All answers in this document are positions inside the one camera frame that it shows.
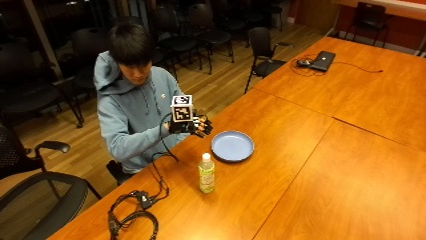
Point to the white marker cube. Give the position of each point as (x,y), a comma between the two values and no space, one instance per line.
(182,108)

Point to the blue plate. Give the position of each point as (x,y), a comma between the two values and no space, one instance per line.
(232,146)

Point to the green drink bottle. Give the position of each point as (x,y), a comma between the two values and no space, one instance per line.
(207,174)

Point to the the person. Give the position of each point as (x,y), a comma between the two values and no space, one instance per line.
(128,110)

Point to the black office chair with armrests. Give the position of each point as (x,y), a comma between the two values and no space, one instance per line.
(264,55)

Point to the black stacking chair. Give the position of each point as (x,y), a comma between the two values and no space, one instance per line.
(174,40)
(371,20)
(34,83)
(214,30)
(89,56)

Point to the black laptop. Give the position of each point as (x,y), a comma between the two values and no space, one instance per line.
(323,61)

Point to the black mesh office chair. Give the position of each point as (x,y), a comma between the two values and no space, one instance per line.
(42,203)

